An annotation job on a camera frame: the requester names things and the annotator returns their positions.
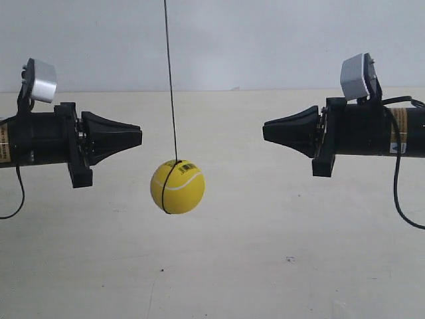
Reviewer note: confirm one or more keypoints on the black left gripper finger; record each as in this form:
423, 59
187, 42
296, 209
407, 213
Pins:
104, 138

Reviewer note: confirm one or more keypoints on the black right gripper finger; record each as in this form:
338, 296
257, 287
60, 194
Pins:
299, 131

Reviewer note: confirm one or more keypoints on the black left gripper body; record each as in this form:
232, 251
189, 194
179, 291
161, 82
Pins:
44, 138

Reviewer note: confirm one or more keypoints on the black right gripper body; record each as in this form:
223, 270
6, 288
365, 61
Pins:
350, 129

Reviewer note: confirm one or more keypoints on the yellow tennis ball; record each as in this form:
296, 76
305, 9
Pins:
177, 186

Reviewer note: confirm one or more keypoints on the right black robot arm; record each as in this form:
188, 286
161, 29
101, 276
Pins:
406, 127

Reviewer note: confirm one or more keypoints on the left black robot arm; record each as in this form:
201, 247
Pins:
5, 143

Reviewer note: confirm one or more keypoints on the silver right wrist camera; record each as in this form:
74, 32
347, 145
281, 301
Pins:
358, 78

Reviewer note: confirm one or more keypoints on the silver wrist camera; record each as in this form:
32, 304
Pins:
358, 78
38, 81

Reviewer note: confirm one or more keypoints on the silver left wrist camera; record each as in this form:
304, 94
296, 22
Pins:
38, 81

